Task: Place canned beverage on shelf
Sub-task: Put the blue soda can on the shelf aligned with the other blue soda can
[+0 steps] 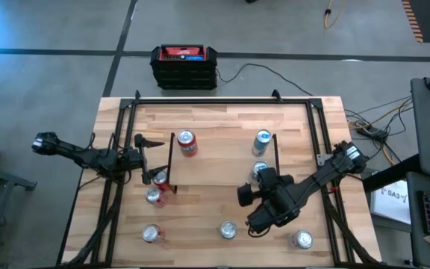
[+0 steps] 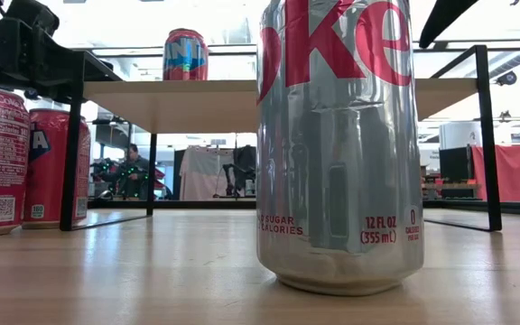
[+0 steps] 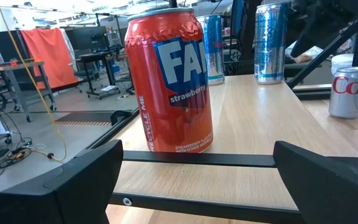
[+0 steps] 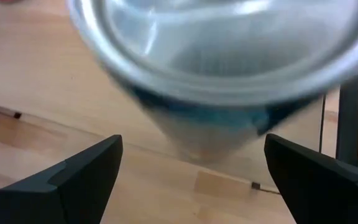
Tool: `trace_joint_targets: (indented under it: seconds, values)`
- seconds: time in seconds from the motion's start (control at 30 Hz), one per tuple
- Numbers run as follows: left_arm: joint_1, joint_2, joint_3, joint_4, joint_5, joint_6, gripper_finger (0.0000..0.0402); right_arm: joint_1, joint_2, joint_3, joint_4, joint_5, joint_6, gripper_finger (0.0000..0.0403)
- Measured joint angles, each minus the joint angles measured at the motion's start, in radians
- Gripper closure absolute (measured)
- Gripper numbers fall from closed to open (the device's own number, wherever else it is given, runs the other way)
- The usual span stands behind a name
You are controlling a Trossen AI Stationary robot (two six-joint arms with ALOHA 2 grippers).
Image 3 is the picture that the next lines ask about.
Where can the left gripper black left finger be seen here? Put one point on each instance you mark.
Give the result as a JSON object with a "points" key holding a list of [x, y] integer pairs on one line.
{"points": [[57, 199]]}

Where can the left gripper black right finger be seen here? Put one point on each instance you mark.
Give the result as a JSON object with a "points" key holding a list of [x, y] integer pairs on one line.
{"points": [[328, 193]]}

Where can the silver Diet Coke can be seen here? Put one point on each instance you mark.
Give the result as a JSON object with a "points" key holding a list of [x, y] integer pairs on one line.
{"points": [[346, 93]]}

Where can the red Fanta strawberry can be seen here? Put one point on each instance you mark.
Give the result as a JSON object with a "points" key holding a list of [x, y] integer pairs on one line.
{"points": [[166, 93]]}

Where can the blue silver Red Bull can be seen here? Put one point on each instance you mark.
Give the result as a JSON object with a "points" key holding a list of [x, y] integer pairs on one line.
{"points": [[270, 46], [214, 49]]}

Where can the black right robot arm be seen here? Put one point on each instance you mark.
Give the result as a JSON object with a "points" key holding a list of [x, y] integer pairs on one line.
{"points": [[319, 18]]}

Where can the black mat with striped edge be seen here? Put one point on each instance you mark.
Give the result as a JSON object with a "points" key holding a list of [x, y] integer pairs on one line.
{"points": [[82, 118]]}

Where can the white plastic tub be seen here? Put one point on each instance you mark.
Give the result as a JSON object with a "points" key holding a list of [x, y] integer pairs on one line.
{"points": [[342, 62]]}

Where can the grey rolling workbench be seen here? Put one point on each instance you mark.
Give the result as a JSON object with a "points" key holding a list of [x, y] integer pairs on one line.
{"points": [[17, 67]]}

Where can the red orange cloth cover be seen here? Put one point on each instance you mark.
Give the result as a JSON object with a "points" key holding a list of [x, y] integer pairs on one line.
{"points": [[50, 56]]}

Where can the black office desk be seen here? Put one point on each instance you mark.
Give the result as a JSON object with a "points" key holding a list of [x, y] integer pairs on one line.
{"points": [[95, 56]]}

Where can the wooden shelf with black frame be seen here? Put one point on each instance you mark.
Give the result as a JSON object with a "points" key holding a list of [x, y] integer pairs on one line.
{"points": [[244, 124]]}

